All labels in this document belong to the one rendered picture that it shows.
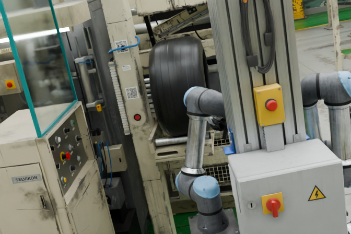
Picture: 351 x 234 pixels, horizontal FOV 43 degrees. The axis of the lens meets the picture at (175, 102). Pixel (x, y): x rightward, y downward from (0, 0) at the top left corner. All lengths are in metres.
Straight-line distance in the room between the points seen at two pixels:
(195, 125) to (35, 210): 0.89
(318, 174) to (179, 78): 1.19
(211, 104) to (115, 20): 0.92
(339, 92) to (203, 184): 0.71
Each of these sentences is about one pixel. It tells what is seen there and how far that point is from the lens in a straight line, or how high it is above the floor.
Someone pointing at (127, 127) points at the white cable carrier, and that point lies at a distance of 2.83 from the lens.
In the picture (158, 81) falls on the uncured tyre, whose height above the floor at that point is 1.31.
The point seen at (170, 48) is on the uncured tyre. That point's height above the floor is 1.46.
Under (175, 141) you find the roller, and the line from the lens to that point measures 2.72.
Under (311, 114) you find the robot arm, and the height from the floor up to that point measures 1.17.
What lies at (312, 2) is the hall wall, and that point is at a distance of 12.61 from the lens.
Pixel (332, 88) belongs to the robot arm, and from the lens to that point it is 1.96.
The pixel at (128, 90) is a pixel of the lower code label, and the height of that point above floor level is 1.24.
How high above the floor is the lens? 1.91
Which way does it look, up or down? 17 degrees down
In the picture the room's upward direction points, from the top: 11 degrees counter-clockwise
